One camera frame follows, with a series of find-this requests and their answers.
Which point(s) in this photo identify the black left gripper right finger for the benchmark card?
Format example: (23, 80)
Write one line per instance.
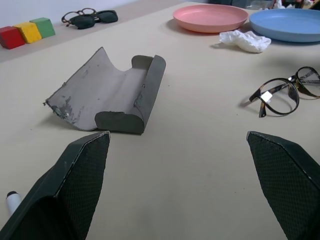
(287, 180)

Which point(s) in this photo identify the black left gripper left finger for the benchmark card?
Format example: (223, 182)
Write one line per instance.
(75, 180)

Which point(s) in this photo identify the white marker with black cap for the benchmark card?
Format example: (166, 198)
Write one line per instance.
(13, 202)

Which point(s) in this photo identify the tortoiseshell glasses with white tag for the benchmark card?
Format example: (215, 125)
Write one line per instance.
(266, 96)

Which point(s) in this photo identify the grey foam block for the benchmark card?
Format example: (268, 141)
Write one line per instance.
(105, 87)

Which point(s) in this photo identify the white tissue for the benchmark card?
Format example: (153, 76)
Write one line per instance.
(246, 41)

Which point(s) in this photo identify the blue plastic plate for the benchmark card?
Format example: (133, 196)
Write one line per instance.
(287, 25)

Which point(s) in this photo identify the pink plastic plate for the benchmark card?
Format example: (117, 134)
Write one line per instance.
(210, 17)

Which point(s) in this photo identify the yellow wooden block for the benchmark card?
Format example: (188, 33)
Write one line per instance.
(28, 32)

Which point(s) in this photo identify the green wooden block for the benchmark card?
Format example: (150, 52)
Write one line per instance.
(43, 27)

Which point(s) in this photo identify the red wooden block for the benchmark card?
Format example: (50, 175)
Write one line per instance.
(10, 37)

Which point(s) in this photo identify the black sunglasses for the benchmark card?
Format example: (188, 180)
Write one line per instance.
(82, 22)

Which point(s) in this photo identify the tortoiseshell round glasses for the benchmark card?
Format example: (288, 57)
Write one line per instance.
(88, 10)

